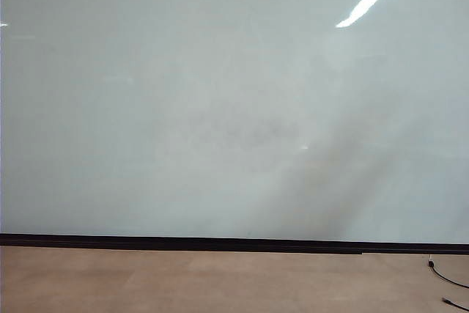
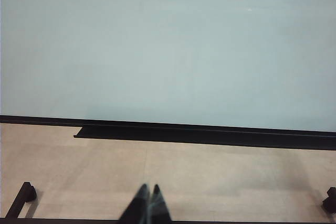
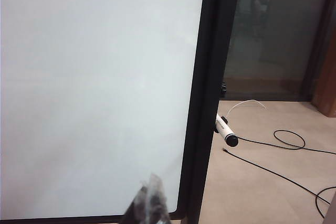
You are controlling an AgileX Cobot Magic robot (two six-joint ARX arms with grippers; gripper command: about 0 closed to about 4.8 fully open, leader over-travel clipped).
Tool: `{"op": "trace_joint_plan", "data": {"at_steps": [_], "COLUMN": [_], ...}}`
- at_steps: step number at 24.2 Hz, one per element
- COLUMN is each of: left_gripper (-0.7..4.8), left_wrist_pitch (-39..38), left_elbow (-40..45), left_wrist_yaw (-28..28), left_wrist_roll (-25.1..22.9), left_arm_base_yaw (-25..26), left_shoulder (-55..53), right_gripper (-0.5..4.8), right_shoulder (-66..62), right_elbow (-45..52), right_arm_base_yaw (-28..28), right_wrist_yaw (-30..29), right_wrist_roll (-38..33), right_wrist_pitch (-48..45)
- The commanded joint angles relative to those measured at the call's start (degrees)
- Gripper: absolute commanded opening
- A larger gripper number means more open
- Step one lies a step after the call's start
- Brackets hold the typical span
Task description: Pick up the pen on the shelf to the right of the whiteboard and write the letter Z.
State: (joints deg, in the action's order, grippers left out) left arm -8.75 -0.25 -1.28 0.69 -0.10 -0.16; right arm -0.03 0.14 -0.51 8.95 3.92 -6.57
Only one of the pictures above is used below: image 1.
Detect black cable with plug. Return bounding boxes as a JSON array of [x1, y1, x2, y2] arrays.
[[441, 296, 469, 311], [426, 254, 469, 289]]

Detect large white whiteboard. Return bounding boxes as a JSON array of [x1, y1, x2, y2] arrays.
[[0, 0, 469, 248]]

